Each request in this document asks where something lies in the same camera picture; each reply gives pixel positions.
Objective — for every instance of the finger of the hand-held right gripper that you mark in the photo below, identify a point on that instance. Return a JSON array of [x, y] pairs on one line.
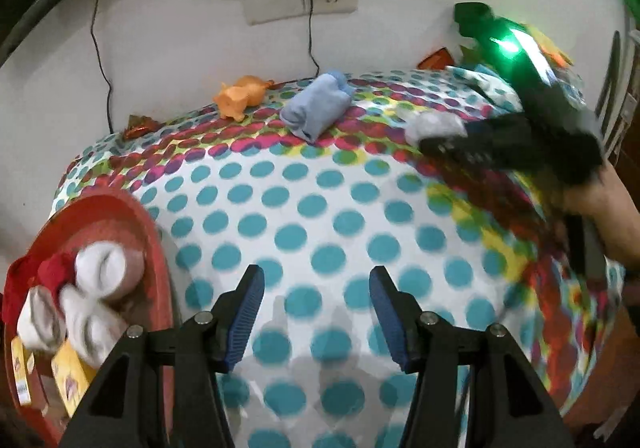
[[487, 129], [465, 148]]

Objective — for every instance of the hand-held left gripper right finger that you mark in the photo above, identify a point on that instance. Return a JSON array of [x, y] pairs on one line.
[[390, 323]]

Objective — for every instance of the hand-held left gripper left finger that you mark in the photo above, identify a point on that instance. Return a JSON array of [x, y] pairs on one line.
[[245, 318]]

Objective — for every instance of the clear plastic bag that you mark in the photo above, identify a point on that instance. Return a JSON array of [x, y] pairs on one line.
[[435, 125]]

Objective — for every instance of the white sock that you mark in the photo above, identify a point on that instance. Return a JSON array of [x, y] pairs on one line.
[[90, 328], [102, 270], [40, 323]]

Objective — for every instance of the round red lacquer tray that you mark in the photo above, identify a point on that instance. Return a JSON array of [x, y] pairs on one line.
[[125, 223]]

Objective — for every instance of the yellow medicine box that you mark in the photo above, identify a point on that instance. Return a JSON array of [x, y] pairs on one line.
[[70, 373], [22, 368]]

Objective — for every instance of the red sock gold print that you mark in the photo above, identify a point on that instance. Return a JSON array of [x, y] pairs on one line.
[[52, 270]]

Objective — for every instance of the person's right hand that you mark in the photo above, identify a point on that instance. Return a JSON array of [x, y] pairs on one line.
[[610, 218]]

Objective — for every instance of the white teal patterned cloth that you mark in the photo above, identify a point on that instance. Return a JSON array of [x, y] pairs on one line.
[[480, 83]]

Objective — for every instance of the yellow plush toy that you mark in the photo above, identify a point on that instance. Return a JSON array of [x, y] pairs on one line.
[[550, 45]]

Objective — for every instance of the red packet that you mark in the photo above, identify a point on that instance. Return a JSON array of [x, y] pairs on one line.
[[435, 60]]

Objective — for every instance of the black clamp stand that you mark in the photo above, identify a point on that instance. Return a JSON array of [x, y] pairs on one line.
[[472, 18]]

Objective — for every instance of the polka dot tablecloth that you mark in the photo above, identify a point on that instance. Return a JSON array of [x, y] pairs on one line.
[[310, 208]]

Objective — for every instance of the blue folded towel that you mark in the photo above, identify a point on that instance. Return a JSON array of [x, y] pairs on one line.
[[315, 103]]

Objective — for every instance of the red green candy wrapper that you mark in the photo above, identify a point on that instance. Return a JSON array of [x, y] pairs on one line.
[[140, 128]]

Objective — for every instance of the orange toy animal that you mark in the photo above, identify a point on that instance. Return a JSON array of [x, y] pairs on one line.
[[242, 95]]

